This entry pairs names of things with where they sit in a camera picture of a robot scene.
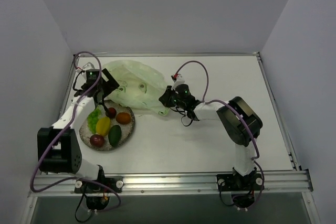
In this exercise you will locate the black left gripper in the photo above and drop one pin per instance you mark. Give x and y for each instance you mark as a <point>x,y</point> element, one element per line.
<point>109,82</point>

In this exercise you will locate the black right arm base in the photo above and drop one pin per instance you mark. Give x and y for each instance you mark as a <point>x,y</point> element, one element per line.
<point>245,190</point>

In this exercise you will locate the red fake apple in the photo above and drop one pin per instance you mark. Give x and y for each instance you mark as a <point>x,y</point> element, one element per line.
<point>97,140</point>

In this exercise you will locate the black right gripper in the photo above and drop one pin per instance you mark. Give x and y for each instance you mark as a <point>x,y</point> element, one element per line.
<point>165,98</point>

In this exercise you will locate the green fake grapes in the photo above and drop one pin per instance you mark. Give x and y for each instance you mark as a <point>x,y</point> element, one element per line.
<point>93,119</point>

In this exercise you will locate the dark green fake avocado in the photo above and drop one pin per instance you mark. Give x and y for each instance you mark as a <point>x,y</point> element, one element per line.
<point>114,135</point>

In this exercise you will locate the pale green plastic bag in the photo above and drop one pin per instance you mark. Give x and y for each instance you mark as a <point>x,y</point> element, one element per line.
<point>140,86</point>

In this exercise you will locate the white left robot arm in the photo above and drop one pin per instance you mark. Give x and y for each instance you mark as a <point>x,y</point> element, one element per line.
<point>58,146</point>

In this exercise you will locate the dark red fake fruit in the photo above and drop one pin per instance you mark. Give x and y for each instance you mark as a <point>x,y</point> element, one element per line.
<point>112,112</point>

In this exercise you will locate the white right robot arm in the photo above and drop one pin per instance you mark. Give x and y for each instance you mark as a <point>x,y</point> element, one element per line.
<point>241,123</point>

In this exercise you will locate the orange fake fruit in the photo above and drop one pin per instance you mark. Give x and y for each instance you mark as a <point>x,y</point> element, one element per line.
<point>123,118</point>

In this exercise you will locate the speckled round plate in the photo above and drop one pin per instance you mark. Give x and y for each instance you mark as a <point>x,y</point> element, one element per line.
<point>126,130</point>

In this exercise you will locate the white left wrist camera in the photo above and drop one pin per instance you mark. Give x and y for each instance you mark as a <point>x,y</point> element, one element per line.
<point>86,67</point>

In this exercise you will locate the aluminium table frame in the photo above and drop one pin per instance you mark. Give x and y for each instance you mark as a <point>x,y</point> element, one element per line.
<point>166,158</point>

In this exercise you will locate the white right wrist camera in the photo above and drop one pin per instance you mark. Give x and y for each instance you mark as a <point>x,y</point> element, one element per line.
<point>178,80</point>

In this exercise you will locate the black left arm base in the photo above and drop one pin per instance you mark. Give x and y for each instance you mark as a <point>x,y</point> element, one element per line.
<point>96,192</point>

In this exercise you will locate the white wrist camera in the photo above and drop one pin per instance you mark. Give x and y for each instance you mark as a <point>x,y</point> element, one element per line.
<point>178,80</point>
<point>86,67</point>

